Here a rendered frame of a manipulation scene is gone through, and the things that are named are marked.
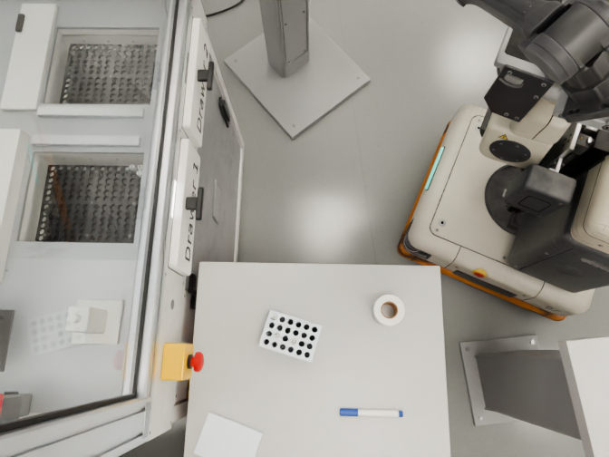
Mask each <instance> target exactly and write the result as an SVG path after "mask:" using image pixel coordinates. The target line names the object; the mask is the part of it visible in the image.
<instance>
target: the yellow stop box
mask: <svg viewBox="0 0 609 457"><path fill-rule="evenodd" d="M193 353H194V345H193V344H183V343H166V344H165V345H164V349H163V358H162V367H161V380H162V381H184V380H188V379H190V378H191V376H192V367H191V365H190V361H191V357H192V356H193Z"/></svg>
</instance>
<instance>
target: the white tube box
mask: <svg viewBox="0 0 609 457"><path fill-rule="evenodd" d="M273 314H275V315H276V316H277V319H276V320H274V319H272V318H271V315H273ZM322 327H323V326H321V325H318V324H315V323H312V322H309V321H305V320H303V319H300V318H297V317H294V316H289V315H286V314H283V313H280V312H276V311H274V310H271V309H270V311H269V314H268V317H267V320H266V324H265V328H264V331H263V334H262V336H261V339H260V342H259V345H258V346H261V347H264V348H266V349H269V350H273V351H276V352H278V353H281V354H284V355H289V356H292V357H295V358H298V359H301V360H304V361H306V362H309V363H312V361H313V358H314V352H315V349H316V346H317V343H318V339H319V336H320V333H321V330H322ZM276 333H278V334H279V335H280V337H279V338H278V339H275V337H274V335H275V334H276ZM292 338H294V339H295V340H296V343H295V344H291V342H290V341H291V339H292Z"/></svg>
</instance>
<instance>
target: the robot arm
mask: <svg viewBox="0 0 609 457"><path fill-rule="evenodd" d="M456 1H457V2H458V4H459V5H461V6H463V7H464V6H465V5H466V4H467V5H476V6H478V7H480V8H481V9H483V10H484V11H486V12H487V13H489V14H490V15H493V16H494V17H496V18H497V19H498V20H499V21H501V22H502V23H504V24H506V25H508V26H509V27H511V28H512V29H514V30H515V31H517V32H518V33H520V34H522V35H523V36H525V37H526V39H525V40H523V41H522V42H521V43H520V44H519V45H518V47H519V48H520V50H521V51H522V53H523V54H524V55H525V56H526V58H527V59H528V60H529V61H530V62H531V63H533V64H535V65H536V66H537V67H538V68H539V69H540V70H541V71H542V72H543V73H544V74H545V75H546V76H548V77H549V78H550V79H551V80H552V81H554V82H555V83H557V84H559V85H560V86H561V87H562V88H563V90H564V91H565V93H566V94H567V95H568V97H567V100H566V103H565V108H564V110H563V113H562V116H563V117H564V119H565V120H566V122H568V123H572V122H582V121H589V120H594V119H600V118H605V117H609V3H608V2H606V1H605V0H566V1H565V2H564V3H563V4H562V3H560V2H558V1H546V0H456Z"/></svg>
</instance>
